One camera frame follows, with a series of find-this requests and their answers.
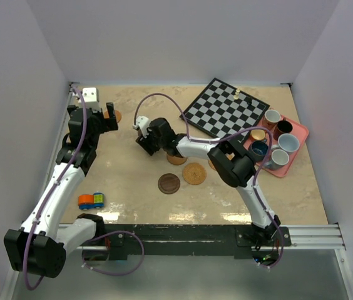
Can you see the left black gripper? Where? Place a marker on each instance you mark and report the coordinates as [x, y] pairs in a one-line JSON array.
[[107, 124]]

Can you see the white floral mug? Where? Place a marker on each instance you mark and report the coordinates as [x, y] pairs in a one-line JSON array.
[[271, 118]]

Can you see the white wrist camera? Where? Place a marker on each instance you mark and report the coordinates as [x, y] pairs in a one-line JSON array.
[[142, 124], [91, 99]]

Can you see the orange toy car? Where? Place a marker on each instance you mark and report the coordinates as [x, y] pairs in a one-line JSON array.
[[91, 201]]

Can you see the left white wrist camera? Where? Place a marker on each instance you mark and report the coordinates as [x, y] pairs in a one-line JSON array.
[[91, 99]]

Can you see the light blue cup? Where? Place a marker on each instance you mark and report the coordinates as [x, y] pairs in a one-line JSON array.
[[288, 143]]

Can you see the aluminium front rail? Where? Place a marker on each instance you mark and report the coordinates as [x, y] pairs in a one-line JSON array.
[[317, 237]]

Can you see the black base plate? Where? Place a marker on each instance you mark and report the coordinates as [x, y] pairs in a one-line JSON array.
[[225, 249]]

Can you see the small woven rattan coaster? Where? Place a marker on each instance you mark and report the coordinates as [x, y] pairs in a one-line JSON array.
[[194, 173]]

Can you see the light wooden coaster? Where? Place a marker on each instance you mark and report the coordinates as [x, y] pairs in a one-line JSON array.
[[174, 160]]

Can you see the grey white mug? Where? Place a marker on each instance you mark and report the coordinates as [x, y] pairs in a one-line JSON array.
[[278, 159]]

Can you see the white chess piece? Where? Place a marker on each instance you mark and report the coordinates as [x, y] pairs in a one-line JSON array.
[[237, 94]]

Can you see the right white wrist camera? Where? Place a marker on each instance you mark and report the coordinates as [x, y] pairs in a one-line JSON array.
[[142, 124]]

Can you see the dark walnut coaster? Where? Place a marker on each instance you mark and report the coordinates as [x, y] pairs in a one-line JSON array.
[[117, 114], [169, 183]]

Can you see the dark blue cup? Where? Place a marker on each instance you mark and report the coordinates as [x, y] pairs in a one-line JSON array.
[[258, 150]]

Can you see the aluminium rail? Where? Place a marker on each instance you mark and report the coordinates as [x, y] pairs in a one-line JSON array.
[[317, 237], [54, 156]]

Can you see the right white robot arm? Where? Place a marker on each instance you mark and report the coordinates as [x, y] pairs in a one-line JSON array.
[[233, 163]]

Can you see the black maroon cup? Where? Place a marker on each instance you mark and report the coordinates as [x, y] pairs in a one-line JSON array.
[[282, 127]]

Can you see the large woven rattan coaster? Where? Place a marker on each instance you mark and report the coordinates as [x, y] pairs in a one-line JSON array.
[[211, 165]]

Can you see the copper orange cup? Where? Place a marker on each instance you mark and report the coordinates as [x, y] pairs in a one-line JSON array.
[[258, 135]]

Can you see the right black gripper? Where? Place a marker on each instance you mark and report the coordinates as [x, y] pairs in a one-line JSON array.
[[145, 144]]

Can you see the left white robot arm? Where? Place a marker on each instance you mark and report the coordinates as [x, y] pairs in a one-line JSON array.
[[38, 246]]

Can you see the pink plastic tray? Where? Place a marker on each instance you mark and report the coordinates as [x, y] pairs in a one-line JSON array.
[[300, 131]]

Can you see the aluminium left rail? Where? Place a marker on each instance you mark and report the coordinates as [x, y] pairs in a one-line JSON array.
[[54, 156]]

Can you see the black white chessboard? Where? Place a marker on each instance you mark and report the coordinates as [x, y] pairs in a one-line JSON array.
[[215, 112]]

